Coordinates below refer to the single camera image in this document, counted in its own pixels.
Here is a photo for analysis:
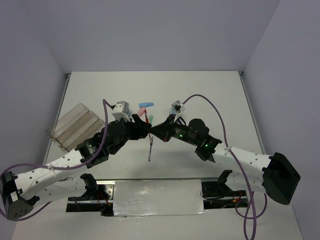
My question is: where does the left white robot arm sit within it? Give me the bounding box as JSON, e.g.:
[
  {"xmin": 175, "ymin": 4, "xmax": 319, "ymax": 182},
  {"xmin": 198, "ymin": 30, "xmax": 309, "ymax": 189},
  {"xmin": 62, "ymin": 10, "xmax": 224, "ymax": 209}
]
[{"xmin": 0, "ymin": 114, "xmax": 152, "ymax": 222}]

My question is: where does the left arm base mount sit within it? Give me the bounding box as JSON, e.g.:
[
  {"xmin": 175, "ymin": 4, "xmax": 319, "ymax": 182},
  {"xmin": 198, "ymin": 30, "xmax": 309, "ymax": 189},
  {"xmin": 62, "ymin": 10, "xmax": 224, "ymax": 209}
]
[{"xmin": 66, "ymin": 173, "xmax": 115, "ymax": 217}]

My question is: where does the clear brown three-compartment organizer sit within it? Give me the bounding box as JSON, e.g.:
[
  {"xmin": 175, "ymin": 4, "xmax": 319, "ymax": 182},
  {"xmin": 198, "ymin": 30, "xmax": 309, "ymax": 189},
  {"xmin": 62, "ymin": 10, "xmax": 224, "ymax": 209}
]
[{"xmin": 47, "ymin": 103, "xmax": 105, "ymax": 152}]

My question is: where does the red pen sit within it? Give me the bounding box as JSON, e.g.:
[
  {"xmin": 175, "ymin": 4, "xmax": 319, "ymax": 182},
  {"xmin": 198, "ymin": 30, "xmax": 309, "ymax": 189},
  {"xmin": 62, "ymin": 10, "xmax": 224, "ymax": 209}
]
[{"xmin": 143, "ymin": 109, "xmax": 154, "ymax": 146}]

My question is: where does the blue slime jar right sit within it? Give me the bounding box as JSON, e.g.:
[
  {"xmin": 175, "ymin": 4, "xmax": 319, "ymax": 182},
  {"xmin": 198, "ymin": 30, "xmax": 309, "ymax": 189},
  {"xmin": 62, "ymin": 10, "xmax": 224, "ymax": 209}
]
[{"xmin": 169, "ymin": 107, "xmax": 176, "ymax": 115}]

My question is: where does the blue translucent eraser case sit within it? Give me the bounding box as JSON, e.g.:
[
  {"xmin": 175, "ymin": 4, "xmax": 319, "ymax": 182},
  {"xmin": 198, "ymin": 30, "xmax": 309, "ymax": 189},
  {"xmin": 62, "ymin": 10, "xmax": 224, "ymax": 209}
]
[{"xmin": 138, "ymin": 102, "xmax": 154, "ymax": 108}]

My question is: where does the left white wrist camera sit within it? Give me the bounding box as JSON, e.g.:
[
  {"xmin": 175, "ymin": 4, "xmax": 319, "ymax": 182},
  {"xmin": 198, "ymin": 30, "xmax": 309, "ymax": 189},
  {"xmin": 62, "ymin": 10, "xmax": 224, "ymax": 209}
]
[{"xmin": 111, "ymin": 101, "xmax": 130, "ymax": 122}]

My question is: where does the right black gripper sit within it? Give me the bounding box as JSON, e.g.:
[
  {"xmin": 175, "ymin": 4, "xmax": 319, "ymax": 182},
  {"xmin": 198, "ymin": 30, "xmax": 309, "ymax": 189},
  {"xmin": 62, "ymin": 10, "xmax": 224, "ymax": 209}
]
[{"xmin": 149, "ymin": 113, "xmax": 199, "ymax": 146}]

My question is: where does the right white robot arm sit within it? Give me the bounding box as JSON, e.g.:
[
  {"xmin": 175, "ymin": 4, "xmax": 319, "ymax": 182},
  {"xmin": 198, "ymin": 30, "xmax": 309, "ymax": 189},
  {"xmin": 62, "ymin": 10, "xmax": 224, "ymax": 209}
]
[{"xmin": 149, "ymin": 116, "xmax": 301, "ymax": 205}]

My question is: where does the blue slime jar left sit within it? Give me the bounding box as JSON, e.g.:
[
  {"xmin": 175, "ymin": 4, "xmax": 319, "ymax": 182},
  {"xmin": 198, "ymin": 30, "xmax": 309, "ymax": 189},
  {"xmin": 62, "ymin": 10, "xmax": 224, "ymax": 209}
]
[{"xmin": 127, "ymin": 106, "xmax": 132, "ymax": 119}]

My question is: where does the blue slime jar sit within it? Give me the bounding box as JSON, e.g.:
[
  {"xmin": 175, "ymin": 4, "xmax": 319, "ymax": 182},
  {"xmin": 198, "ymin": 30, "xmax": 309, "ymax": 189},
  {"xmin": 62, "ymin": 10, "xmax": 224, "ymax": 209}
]
[
  {"xmin": 127, "ymin": 106, "xmax": 132, "ymax": 119},
  {"xmin": 169, "ymin": 107, "xmax": 176, "ymax": 115}
]

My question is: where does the purple cable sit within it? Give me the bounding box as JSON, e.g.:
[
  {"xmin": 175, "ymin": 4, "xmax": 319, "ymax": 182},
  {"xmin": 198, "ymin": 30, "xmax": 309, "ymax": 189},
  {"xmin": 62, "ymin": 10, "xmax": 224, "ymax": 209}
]
[
  {"xmin": 182, "ymin": 94, "xmax": 268, "ymax": 240},
  {"xmin": 0, "ymin": 99, "xmax": 111, "ymax": 221}
]

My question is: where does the white base cover plate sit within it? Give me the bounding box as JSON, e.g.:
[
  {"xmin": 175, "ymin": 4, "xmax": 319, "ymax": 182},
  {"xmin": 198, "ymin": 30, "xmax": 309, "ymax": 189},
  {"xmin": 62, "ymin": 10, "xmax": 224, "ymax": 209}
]
[{"xmin": 113, "ymin": 179, "xmax": 206, "ymax": 217}]

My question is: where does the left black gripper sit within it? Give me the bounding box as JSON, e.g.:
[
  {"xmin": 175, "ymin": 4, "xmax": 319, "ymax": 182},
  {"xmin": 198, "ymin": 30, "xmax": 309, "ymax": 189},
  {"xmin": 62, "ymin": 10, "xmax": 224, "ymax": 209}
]
[{"xmin": 109, "ymin": 113, "xmax": 152, "ymax": 155}]

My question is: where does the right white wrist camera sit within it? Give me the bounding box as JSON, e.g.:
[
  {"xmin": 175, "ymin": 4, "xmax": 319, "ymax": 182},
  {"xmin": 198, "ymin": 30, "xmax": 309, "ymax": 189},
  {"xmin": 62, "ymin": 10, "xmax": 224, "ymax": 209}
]
[{"xmin": 171, "ymin": 100, "xmax": 185, "ymax": 120}]

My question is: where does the blue pen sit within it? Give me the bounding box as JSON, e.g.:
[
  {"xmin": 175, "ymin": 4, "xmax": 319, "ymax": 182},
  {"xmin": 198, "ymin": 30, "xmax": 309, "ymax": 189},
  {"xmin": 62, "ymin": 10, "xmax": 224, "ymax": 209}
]
[{"xmin": 148, "ymin": 143, "xmax": 153, "ymax": 162}]

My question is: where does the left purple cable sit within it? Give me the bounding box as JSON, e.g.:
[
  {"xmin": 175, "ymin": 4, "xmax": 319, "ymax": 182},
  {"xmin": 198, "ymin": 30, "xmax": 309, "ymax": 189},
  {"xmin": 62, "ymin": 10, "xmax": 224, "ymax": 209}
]
[{"xmin": 0, "ymin": 99, "xmax": 111, "ymax": 221}]

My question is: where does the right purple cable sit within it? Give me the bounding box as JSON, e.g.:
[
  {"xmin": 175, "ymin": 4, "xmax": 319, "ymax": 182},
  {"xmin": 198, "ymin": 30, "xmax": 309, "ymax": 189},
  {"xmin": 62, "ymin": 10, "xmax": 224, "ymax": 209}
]
[{"xmin": 182, "ymin": 94, "xmax": 268, "ymax": 240}]

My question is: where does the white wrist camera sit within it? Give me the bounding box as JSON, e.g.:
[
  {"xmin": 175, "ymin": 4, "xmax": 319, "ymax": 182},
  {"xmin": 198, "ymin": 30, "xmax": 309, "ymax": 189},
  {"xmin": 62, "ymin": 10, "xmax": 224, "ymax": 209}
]
[
  {"xmin": 171, "ymin": 100, "xmax": 185, "ymax": 120},
  {"xmin": 111, "ymin": 101, "xmax": 130, "ymax": 122}
]

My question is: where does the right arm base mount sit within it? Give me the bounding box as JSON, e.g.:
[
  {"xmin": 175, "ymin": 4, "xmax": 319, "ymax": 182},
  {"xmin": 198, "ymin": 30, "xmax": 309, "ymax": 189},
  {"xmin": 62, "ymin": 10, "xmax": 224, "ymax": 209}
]
[{"xmin": 200, "ymin": 170, "xmax": 248, "ymax": 210}]

